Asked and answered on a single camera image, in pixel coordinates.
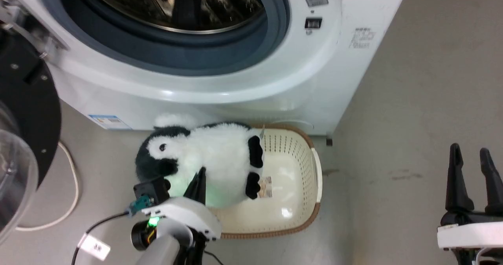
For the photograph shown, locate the steel washer drum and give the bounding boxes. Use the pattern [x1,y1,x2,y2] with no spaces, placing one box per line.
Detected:
[81,0,266,35]

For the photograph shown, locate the grey rubber door gasket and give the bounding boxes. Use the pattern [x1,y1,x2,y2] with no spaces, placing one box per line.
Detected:
[35,0,292,77]

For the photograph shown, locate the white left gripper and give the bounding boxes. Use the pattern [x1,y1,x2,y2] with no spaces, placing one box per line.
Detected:
[141,166,222,242]

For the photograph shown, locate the white floor cable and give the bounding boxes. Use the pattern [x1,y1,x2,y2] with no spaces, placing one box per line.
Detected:
[15,140,80,232]

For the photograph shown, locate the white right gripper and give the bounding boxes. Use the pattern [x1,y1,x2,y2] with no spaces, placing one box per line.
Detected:
[437,143,503,254]

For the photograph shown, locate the black cable with white tag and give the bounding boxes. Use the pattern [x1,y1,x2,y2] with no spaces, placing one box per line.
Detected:
[72,211,132,265]

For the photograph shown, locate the cream plastic laundry basket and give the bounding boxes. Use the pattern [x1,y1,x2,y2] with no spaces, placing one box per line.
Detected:
[204,123,323,240]

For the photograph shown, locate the black round washer door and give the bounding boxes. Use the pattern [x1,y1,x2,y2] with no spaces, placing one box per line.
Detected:
[0,28,62,245]

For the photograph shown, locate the black white penguin plush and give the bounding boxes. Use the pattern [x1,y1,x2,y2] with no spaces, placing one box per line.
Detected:
[135,113,264,209]

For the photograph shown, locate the metal door hinge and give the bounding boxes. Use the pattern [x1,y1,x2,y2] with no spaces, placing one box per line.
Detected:
[0,0,70,66]

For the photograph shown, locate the white front-load washing machine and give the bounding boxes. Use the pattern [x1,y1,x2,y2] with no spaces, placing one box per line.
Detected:
[0,0,412,136]

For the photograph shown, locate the printed plush care tag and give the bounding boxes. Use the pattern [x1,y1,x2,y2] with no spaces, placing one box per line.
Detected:
[257,175,274,199]

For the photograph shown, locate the blue white energy sticker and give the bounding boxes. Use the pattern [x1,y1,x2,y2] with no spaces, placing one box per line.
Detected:
[88,114,132,131]

